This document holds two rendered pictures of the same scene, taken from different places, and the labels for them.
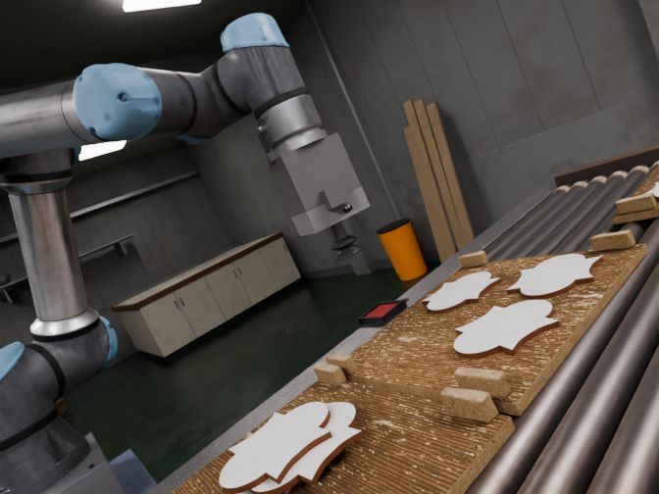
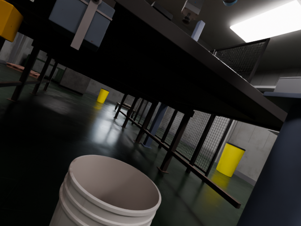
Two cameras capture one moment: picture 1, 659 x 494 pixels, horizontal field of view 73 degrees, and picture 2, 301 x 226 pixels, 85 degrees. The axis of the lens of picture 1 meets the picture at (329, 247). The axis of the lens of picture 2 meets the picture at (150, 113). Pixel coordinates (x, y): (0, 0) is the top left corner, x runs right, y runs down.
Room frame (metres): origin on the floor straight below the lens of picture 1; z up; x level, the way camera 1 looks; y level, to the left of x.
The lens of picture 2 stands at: (1.45, 0.18, 0.61)
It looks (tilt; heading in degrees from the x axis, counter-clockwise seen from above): 1 degrees down; 191
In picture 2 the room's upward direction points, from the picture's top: 24 degrees clockwise
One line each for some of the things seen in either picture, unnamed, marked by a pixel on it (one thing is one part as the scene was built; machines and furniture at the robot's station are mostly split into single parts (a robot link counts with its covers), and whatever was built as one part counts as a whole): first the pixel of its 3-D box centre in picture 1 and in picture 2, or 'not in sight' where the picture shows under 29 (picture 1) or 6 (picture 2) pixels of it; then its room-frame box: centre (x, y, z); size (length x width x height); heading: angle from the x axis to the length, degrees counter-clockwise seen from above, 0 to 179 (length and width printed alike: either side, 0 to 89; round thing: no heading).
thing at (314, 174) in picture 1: (317, 180); (193, 5); (0.58, -0.02, 1.23); 0.10 x 0.09 x 0.16; 21
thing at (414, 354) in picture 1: (481, 314); not in sight; (0.68, -0.18, 0.93); 0.41 x 0.35 x 0.02; 124
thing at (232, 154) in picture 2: not in sight; (229, 159); (-2.58, 1.49, 0.34); 0.42 x 0.42 x 0.68
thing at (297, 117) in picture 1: (288, 125); not in sight; (0.59, -0.02, 1.30); 0.08 x 0.08 x 0.05
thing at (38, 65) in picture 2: not in sight; (49, 71); (-5.18, -6.45, 0.34); 1.69 x 1.54 x 0.69; 34
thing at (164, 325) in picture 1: (207, 295); not in sight; (6.79, 2.02, 0.43); 2.29 x 1.85 x 0.86; 124
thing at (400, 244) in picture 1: (403, 250); not in sight; (4.50, -0.68, 0.28); 0.37 x 0.36 x 0.57; 34
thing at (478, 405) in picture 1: (467, 403); not in sight; (0.43, -0.06, 0.95); 0.06 x 0.02 x 0.03; 33
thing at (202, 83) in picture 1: (200, 104); not in sight; (0.62, 0.08, 1.38); 0.11 x 0.11 x 0.08; 63
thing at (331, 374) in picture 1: (329, 373); not in sight; (0.66, 0.08, 0.95); 0.06 x 0.02 x 0.03; 33
